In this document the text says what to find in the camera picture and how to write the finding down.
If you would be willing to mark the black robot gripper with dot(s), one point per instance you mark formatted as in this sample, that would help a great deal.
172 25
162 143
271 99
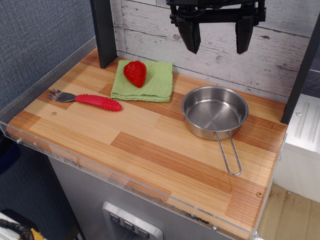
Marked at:
189 14

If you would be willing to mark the red plastic strawberry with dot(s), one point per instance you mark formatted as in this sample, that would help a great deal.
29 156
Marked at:
136 73

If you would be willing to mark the green folded cloth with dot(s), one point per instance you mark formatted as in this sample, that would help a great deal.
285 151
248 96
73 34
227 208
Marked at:
156 88

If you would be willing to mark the white aluminium box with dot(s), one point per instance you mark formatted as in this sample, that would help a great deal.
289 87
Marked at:
298 168

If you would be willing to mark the grey cabinet with dispenser panel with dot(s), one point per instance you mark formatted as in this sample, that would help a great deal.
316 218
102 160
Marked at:
86 195

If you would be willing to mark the clear acrylic edge guard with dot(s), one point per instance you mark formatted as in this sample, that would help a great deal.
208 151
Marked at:
147 149

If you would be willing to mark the yellow object at corner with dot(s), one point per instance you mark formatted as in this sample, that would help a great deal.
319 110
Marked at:
37 235

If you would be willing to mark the steel bowl with wire handle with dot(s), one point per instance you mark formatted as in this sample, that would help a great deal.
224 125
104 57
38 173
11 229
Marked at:
215 113

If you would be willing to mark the dark right upright post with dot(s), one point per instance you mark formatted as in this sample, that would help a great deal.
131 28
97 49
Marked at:
302 73

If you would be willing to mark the dark upright post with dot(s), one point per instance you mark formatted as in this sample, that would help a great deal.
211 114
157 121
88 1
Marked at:
104 31
302 73

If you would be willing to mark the dark left upright post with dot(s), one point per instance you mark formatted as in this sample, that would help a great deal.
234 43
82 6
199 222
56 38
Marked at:
104 31

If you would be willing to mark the red handled metal fork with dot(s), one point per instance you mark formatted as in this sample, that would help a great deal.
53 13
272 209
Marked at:
105 103

